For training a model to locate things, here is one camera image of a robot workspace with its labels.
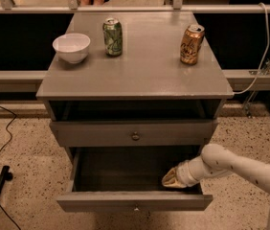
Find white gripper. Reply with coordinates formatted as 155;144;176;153
162;156;206;189

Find grey drawer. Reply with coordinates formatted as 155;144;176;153
57;146;213;212
50;119;217;147

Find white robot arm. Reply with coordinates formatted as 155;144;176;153
162;144;270;230

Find grey top drawer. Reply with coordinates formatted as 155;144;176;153
50;119;217;147

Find grey wooden drawer cabinet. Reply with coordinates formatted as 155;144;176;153
35;11;235;165

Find orange soda can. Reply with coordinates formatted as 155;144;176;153
180;24;205;65

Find green soda can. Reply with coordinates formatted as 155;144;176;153
102;17;123;57

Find white ceramic bowl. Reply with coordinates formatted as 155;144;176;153
53;34;91;64

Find white cable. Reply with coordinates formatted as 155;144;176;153
233;2;270;96

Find black cable on floor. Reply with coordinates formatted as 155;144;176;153
0;91;18;163

